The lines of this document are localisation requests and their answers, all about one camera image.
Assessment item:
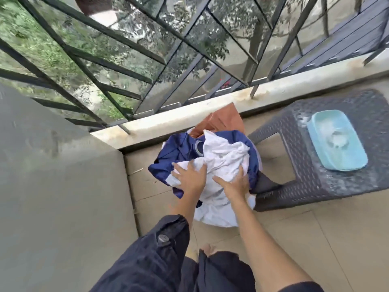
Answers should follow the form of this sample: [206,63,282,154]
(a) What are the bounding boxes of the person's left hand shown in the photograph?
[171,159,208,195]

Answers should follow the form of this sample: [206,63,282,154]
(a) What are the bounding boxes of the beige blue washing machine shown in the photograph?
[0,83,140,292]

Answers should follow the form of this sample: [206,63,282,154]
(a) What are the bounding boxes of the person's dark left sleeve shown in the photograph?
[90,214,190,292]

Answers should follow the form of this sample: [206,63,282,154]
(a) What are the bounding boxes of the black metal balcony railing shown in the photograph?
[0,0,389,133]

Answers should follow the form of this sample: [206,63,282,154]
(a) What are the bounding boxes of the person's dark trousers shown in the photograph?
[179,249,256,292]

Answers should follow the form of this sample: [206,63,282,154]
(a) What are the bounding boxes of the white concrete balcony ledge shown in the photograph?
[91,51,389,149]

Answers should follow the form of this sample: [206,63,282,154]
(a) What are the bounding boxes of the person's right hand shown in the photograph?
[212,165,251,203]

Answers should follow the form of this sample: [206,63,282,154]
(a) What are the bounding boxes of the dark woven plastic stool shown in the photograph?
[248,89,389,213]

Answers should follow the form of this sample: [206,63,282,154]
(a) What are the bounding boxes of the white clothes garment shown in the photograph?
[165,129,257,228]

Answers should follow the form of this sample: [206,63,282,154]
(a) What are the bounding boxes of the person's dark sleeve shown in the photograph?
[90,214,190,292]
[278,281,324,292]

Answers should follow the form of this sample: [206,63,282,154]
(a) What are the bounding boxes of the rust brown garment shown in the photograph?
[189,102,246,139]

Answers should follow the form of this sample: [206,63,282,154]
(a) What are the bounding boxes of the blue garment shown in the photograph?
[148,130,262,209]

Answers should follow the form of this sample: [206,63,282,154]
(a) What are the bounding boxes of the green trees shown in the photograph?
[0,0,265,122]

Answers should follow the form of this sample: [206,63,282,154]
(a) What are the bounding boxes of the person's left foot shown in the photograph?
[199,243,219,256]

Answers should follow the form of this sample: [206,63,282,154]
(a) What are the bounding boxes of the person's dark right sleeve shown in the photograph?
[278,281,324,292]

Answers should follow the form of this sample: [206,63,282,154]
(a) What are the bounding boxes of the light blue detergent tray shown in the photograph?
[307,109,369,172]

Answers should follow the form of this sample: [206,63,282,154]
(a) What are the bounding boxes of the person's right forearm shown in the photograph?
[223,194,314,286]

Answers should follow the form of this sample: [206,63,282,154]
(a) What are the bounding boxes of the person's left forearm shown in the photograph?
[170,188,203,225]

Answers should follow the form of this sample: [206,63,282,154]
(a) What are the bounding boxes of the black garment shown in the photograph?
[252,172,282,195]

